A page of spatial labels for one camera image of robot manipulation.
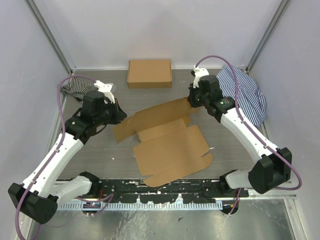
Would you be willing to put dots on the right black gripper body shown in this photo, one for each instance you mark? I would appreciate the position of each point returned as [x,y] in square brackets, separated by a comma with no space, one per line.
[197,98]

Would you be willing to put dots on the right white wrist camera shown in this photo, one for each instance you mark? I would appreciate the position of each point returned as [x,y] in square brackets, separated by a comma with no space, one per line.
[198,73]

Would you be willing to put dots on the black white striped cloth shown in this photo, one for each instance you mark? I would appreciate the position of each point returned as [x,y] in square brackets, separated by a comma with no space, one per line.
[77,88]

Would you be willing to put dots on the folded brown cardboard box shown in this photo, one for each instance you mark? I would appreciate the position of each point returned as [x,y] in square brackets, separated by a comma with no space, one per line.
[149,74]

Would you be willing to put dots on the aluminium corner post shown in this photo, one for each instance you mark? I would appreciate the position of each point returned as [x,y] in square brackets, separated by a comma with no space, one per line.
[48,33]
[280,11]

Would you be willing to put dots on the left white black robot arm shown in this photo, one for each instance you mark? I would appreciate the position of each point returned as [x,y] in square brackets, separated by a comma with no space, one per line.
[37,196]

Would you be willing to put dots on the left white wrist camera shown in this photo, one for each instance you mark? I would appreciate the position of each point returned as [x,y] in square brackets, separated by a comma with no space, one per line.
[106,89]

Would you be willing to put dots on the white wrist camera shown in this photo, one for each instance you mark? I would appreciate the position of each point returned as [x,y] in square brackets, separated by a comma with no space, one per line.
[106,89]
[198,73]

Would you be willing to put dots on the right aluminium corner post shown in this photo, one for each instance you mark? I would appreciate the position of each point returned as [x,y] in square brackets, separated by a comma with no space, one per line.
[280,11]

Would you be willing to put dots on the blue white striped cloth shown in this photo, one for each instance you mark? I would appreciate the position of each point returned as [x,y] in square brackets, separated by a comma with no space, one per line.
[241,87]

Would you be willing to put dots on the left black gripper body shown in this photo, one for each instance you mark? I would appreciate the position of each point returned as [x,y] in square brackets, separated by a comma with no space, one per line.
[108,115]

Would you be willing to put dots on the grey slotted cable duct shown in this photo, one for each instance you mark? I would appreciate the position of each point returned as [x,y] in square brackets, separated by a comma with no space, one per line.
[176,206]

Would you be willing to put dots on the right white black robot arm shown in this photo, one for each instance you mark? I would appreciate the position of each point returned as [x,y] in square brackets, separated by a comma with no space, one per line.
[269,170]

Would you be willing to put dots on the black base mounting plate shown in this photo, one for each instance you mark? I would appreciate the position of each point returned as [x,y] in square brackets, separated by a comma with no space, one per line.
[129,191]

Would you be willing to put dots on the left aluminium corner post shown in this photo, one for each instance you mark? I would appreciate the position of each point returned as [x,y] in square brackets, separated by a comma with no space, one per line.
[48,33]

